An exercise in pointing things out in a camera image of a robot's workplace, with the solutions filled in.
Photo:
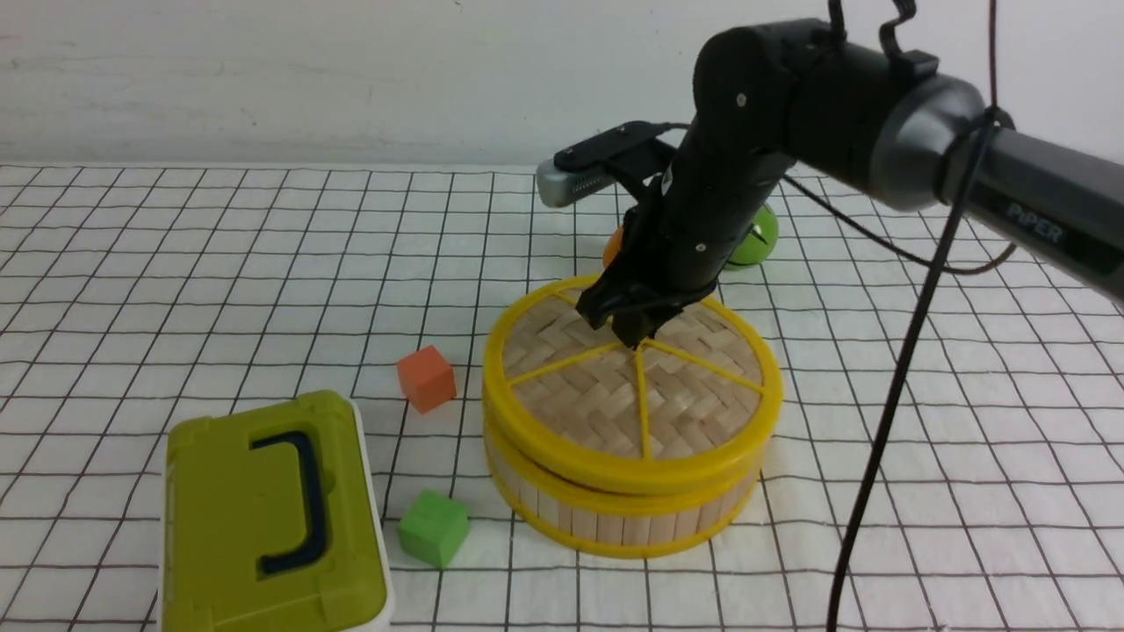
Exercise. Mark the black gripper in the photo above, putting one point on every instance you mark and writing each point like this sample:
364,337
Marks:
683,235

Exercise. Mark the yellow woven steamer lid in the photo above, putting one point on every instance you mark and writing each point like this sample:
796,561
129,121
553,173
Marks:
691,407

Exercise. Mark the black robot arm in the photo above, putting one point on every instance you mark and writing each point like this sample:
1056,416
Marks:
886,123

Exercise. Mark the yellow bamboo steamer basket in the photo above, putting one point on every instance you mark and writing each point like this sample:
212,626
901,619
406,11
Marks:
608,524

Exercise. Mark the orange toy pear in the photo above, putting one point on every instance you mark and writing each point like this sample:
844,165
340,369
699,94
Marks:
612,247

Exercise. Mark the green toy watermelon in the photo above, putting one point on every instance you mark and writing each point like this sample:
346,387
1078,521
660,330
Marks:
760,241

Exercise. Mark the orange foam cube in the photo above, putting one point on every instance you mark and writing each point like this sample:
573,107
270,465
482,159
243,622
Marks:
426,379

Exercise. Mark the green foam cube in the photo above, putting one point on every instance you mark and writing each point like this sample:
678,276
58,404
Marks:
434,528

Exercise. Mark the white grid tablecloth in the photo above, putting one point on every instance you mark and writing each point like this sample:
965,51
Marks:
134,298

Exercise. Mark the green lidded storage box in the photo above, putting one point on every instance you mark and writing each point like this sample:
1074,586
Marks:
270,522

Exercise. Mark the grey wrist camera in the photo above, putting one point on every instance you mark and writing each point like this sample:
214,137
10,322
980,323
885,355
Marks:
627,154

